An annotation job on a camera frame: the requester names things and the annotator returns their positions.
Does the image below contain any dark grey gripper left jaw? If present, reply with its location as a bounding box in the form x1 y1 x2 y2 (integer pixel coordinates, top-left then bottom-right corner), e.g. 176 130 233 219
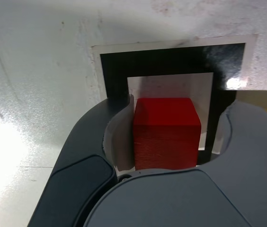
28 93 136 227

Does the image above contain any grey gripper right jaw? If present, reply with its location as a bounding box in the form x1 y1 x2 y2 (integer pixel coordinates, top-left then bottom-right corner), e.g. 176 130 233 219
83 99 267 227

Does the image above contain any red cube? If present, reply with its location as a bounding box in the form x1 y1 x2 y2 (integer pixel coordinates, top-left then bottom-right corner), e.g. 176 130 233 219
133 97 202 171

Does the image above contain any black tape square outline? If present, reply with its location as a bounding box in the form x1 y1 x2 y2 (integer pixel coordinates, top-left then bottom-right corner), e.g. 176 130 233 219
99 42 247 164

